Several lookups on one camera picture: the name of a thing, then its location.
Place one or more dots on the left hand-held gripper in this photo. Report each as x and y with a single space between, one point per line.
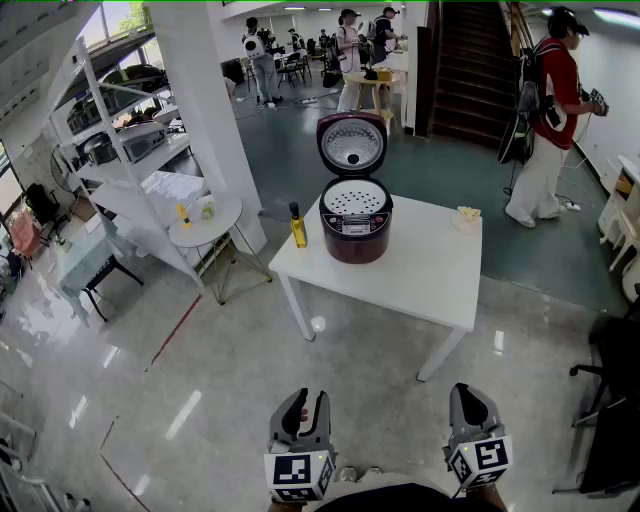
295 472

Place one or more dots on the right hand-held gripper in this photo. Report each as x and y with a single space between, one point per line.
482 460

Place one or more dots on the white perforated steamer tray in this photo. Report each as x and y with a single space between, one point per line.
350 192

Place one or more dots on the person's right forearm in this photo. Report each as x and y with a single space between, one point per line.
487 500

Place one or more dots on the person's white shoe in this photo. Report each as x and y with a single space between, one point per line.
372 472
346 474

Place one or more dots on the person's white trousers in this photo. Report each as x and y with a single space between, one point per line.
425 479

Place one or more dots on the person's black shirt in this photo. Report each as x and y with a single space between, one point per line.
380 500

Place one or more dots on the black office chair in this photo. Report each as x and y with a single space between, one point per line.
615 380

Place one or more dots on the dark red rice cooker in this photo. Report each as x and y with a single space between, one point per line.
355 240

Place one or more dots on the yellow oil bottle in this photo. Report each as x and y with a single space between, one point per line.
299 230

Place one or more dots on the white bowl with yellow food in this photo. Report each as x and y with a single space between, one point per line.
467 219

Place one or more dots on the white round side table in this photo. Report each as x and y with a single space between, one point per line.
205 225

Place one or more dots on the green glass jar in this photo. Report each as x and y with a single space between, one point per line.
207 211

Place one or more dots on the white power strip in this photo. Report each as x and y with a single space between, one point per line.
572 205

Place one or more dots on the white stool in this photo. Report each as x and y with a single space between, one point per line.
625 240

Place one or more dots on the small yellow bottle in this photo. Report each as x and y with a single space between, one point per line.
185 217

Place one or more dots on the bench with pale cloth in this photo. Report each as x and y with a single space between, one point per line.
80 265

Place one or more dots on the white metal shelving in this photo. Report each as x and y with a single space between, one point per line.
165 152

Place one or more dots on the silver toaster oven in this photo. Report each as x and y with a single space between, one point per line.
142 142

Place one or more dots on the dark wooden staircase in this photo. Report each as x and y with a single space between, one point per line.
470 75

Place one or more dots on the black folding chair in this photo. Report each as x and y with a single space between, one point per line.
42 202

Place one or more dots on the round wooden table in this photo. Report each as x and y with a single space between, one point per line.
372 80

